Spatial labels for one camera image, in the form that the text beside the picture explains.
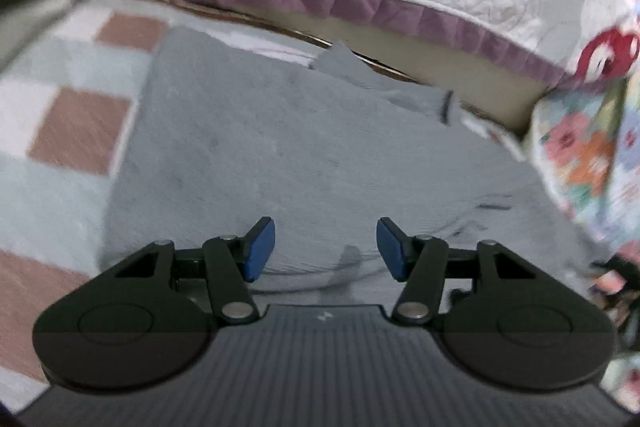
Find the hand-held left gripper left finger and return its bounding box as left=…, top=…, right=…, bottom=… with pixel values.
left=115, top=216, right=277, bottom=325

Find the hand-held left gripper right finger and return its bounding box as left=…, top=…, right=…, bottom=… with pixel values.
left=376, top=216, right=526, bottom=327

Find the grey knit sweater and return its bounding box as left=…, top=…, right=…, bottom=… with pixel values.
left=100, top=27, right=616, bottom=308

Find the floral cloth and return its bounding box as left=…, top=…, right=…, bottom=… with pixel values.
left=525, top=77, right=640, bottom=403

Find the checkered dog-print rug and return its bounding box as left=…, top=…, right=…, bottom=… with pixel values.
left=0, top=0, right=321, bottom=413

